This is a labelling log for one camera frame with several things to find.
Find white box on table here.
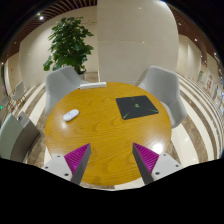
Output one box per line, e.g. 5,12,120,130
79,82,107,89

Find grey chair left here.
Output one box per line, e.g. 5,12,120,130
45,66,86,115

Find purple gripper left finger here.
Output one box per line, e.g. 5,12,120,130
43,143,91,185

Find grey chair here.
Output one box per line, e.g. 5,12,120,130
139,66,187,128
45,66,86,115

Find white computer mouse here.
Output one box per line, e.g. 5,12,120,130
63,109,79,122

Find black green mouse pad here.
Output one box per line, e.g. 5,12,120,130
116,95,159,120

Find round wooden table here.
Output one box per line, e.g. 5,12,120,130
45,82,171,186

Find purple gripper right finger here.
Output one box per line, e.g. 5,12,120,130
132,143,182,185

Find white chair far left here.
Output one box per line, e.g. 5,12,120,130
12,81,24,101

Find grey chair right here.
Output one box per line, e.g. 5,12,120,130
139,66,187,128

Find green potted plant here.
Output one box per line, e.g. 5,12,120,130
43,17,94,75

